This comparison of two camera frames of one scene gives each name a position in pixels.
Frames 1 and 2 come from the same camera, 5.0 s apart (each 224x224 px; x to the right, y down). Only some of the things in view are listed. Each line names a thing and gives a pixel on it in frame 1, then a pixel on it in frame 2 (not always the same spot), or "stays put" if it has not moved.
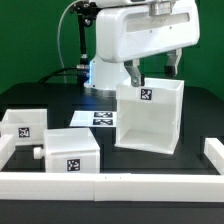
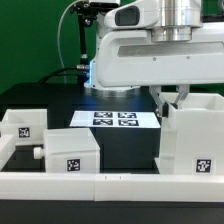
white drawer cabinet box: x=149 y=117 to x=192 y=136
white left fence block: x=7 y=149 stays put
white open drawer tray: x=25 y=125 stays put
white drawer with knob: x=70 y=150 stays put
